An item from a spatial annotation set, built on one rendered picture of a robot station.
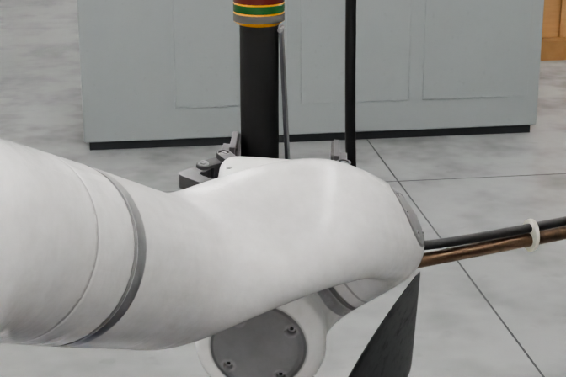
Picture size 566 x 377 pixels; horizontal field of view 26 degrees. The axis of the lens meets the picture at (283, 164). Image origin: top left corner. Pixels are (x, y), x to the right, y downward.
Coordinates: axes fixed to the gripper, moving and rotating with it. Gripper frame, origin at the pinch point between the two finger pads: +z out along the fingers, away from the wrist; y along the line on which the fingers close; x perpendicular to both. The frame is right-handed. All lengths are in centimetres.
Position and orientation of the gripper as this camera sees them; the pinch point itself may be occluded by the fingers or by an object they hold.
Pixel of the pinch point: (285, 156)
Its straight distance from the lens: 106.1
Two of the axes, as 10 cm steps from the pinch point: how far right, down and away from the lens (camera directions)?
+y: 10.0, 0.8, -0.2
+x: 0.6, -9.2, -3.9
